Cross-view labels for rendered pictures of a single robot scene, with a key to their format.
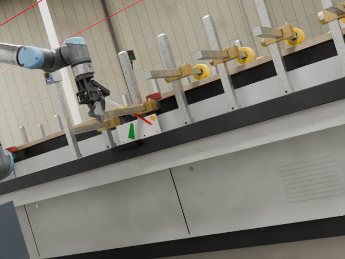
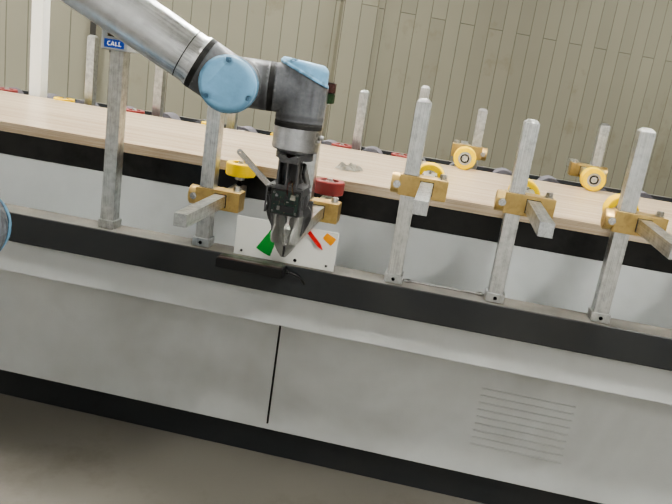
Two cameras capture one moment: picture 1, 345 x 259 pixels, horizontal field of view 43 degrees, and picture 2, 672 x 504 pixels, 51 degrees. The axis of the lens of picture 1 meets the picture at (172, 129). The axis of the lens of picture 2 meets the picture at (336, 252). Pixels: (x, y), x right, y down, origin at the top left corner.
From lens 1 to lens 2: 1.10 m
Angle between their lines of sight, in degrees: 28
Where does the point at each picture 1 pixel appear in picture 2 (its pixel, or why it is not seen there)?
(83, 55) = (319, 113)
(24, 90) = not seen: outside the picture
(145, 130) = (300, 251)
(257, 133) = (510, 352)
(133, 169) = (233, 303)
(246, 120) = (510, 330)
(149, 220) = (196, 373)
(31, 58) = (234, 91)
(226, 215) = (353, 420)
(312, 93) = (643, 344)
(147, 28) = not seen: outside the picture
